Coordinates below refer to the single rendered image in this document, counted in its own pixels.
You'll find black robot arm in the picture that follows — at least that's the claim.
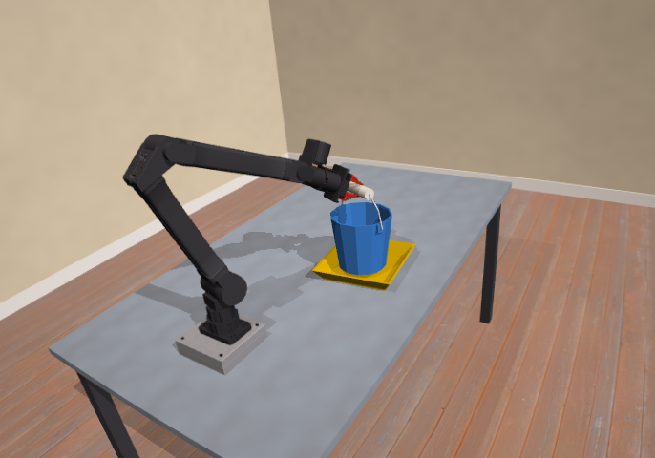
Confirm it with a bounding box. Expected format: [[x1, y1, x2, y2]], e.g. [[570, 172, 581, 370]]
[[123, 134, 338, 345]]

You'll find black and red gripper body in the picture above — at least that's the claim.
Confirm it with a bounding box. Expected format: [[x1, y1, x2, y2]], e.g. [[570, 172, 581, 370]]
[[318, 164, 352, 203]]

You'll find yellow rectangular tray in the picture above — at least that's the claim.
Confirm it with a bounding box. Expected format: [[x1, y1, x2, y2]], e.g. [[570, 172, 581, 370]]
[[311, 240, 415, 291]]

